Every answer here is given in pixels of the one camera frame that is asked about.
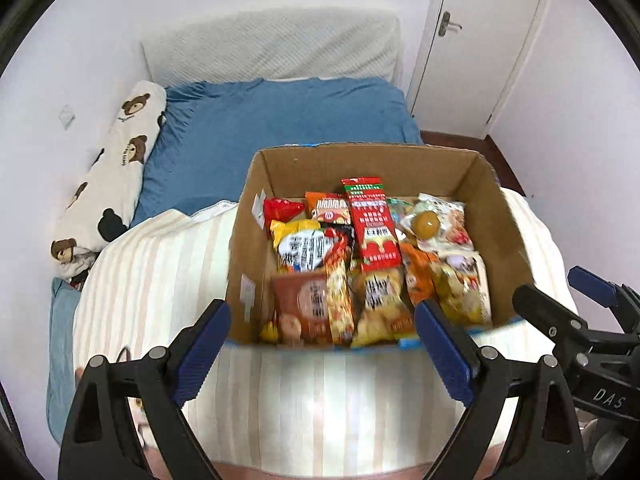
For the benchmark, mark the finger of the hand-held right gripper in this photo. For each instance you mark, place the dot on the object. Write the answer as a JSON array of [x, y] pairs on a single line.
[[592, 285], [550, 320]]

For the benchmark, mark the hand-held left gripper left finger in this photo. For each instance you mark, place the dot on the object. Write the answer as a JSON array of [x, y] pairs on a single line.
[[210, 340]]

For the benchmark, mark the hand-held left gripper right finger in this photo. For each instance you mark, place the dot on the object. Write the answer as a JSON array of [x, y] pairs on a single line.
[[445, 345]]

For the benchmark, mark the yellow cheese noodle packet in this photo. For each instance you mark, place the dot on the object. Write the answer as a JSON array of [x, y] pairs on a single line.
[[380, 305], [307, 247]]

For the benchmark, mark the cardboard box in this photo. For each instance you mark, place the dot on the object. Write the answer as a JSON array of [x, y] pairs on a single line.
[[495, 220]]

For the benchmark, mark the white yellow snack packet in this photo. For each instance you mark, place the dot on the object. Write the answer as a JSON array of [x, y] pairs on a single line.
[[467, 290]]

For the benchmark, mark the orange snack packet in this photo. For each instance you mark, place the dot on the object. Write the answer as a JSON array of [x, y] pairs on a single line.
[[327, 207], [420, 275]]

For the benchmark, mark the brown snack packet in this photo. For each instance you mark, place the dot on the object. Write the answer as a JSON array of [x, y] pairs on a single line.
[[300, 307]]

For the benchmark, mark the narrow yellow red packet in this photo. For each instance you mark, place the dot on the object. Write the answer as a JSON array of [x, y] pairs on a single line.
[[340, 295]]

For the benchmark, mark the clear packet with egg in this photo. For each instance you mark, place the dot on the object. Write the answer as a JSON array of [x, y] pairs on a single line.
[[440, 222]]

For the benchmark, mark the long red snack packet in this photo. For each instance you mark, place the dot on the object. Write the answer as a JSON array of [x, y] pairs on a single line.
[[372, 225]]

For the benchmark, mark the light blue pillow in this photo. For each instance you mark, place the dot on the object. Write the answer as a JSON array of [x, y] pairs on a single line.
[[62, 340]]

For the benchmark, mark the red chip packet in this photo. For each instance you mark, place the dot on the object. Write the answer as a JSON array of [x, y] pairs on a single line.
[[282, 210]]

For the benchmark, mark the pink cat print blanket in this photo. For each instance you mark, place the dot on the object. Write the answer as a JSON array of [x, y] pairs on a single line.
[[320, 475]]

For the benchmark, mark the bear print white pillow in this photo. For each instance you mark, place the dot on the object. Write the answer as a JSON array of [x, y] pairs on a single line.
[[115, 175]]

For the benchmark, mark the blue bed sheet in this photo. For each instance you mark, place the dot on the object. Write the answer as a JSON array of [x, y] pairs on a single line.
[[280, 115]]

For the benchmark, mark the white door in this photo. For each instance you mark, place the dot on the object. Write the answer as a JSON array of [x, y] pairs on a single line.
[[480, 50]]

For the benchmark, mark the white padded headboard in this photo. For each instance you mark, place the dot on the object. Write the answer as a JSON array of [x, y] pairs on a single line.
[[270, 45]]

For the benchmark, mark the clear wall hook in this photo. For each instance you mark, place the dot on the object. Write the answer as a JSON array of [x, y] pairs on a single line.
[[66, 116]]

